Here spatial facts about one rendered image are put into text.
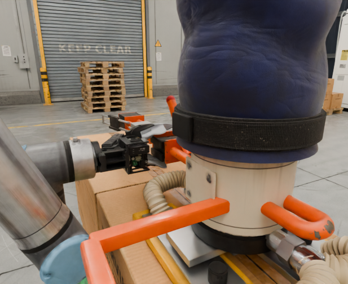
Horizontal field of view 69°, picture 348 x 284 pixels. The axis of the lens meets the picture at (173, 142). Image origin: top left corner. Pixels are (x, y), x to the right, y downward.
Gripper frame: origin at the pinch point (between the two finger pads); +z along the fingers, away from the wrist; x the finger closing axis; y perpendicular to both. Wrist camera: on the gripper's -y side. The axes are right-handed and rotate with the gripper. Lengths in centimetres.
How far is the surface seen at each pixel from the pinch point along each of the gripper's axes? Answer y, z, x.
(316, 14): 37.7, -0.9, 25.1
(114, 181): -10.5, -12.9, -13.1
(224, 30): 31.9, -8.7, 23.7
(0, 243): -141, -69, -107
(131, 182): -7.4, -8.6, -13.1
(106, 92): -633, 130, -56
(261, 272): 34.3, 0.0, -13.1
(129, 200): 1.7, -12.2, -13.1
